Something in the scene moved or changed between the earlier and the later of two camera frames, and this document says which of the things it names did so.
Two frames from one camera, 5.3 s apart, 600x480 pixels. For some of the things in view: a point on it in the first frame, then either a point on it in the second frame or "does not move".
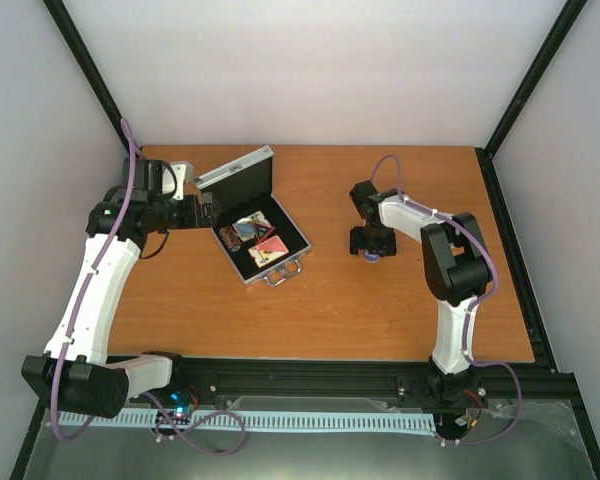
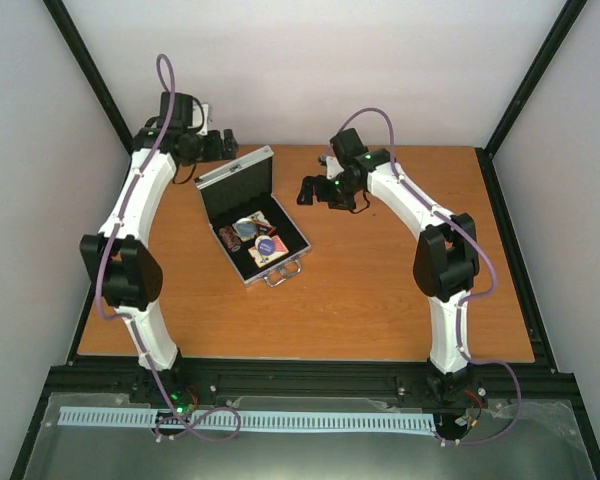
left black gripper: x=196 y=222 → x=230 y=144
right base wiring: x=470 y=421 does not move
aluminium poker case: x=258 y=238 does not move
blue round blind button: x=371 y=257 → x=265 y=245
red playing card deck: x=267 y=251 does not move
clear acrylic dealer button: x=246 y=229 does not move
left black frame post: x=88 y=64 does not move
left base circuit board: x=172 y=420 does not move
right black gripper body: x=375 y=240 → x=341 y=194
